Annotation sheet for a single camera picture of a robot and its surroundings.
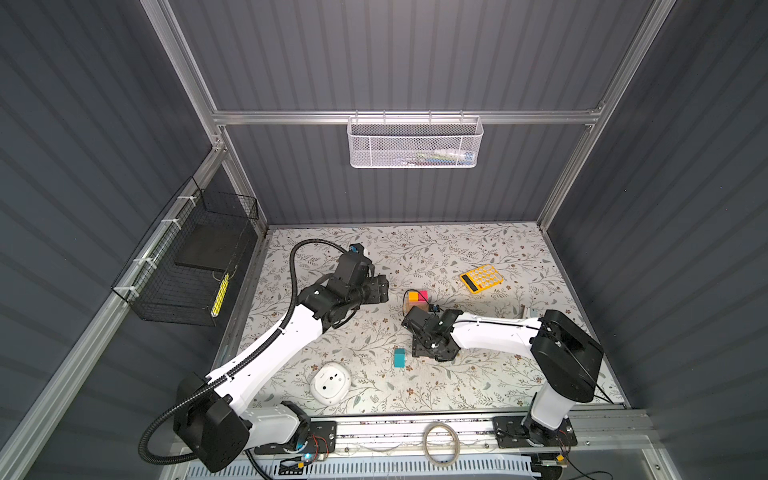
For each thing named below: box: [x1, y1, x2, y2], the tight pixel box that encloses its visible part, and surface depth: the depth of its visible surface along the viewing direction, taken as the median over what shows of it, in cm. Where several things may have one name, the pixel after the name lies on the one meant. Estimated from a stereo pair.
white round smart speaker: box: [310, 362, 352, 406], surface depth 80 cm
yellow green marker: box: [210, 273, 230, 318], surface depth 69 cm
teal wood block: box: [393, 348, 407, 368], surface depth 89 cm
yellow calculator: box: [460, 264, 505, 294], surface depth 106 cm
